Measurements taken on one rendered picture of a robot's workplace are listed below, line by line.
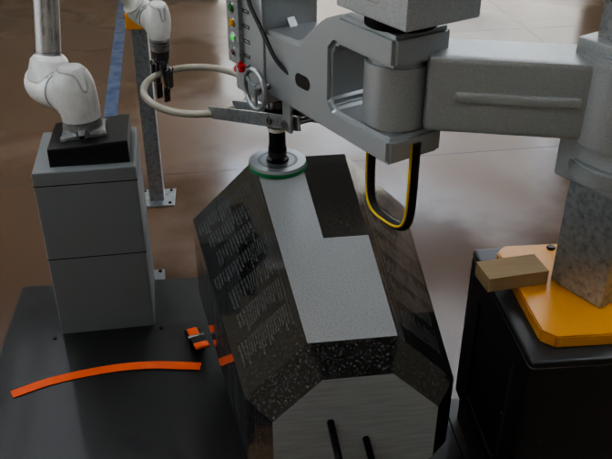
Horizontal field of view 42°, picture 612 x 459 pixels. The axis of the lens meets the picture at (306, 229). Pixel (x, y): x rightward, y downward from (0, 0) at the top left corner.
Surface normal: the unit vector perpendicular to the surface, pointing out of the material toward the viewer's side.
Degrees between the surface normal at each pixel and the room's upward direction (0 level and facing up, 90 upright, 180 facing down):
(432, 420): 90
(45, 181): 90
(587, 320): 0
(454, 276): 0
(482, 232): 0
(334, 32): 90
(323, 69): 90
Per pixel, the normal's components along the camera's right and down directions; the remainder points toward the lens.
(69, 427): 0.00, -0.86
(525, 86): -0.14, 0.51
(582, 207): -0.81, 0.30
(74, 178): 0.16, 0.51
